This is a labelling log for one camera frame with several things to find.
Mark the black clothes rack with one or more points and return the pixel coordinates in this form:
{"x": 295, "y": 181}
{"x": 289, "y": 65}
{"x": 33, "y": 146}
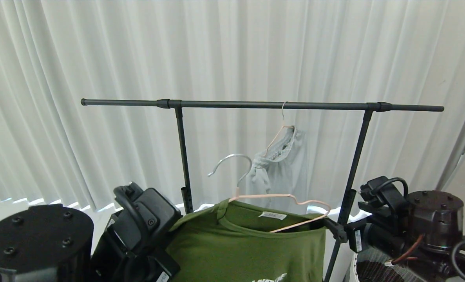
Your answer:
{"x": 256, "y": 105}

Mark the pink clothes hanger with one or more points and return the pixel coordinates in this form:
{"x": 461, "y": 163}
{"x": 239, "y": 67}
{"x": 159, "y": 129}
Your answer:
{"x": 282, "y": 126}
{"x": 237, "y": 192}

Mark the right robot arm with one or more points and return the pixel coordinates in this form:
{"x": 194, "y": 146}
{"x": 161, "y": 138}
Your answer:
{"x": 436, "y": 219}

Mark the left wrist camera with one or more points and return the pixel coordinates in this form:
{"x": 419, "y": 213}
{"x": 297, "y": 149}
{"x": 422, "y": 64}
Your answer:
{"x": 158, "y": 211}

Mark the pale grey shorts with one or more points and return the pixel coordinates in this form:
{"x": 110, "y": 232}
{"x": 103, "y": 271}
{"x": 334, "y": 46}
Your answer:
{"x": 283, "y": 176}

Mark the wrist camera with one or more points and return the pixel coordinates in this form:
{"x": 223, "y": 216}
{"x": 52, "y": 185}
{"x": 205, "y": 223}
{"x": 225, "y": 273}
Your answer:
{"x": 158, "y": 211}
{"x": 385, "y": 196}

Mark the green garment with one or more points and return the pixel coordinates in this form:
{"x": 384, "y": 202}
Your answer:
{"x": 236, "y": 250}

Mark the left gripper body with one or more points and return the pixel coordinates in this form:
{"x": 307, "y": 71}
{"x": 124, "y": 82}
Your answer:
{"x": 114, "y": 262}

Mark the white curtain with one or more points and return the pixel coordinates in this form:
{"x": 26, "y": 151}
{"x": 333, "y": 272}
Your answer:
{"x": 99, "y": 58}

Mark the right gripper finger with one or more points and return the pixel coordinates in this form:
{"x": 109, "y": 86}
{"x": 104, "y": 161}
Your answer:
{"x": 336, "y": 231}

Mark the white laundry basket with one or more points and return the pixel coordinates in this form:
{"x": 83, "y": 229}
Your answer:
{"x": 373, "y": 270}

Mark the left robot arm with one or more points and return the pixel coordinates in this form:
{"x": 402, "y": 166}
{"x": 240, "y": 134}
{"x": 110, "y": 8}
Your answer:
{"x": 36, "y": 243}

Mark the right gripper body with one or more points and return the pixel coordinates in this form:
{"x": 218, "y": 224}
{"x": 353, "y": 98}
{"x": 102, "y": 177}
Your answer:
{"x": 377, "y": 237}

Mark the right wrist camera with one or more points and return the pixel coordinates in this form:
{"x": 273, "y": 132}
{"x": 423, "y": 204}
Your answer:
{"x": 385, "y": 196}

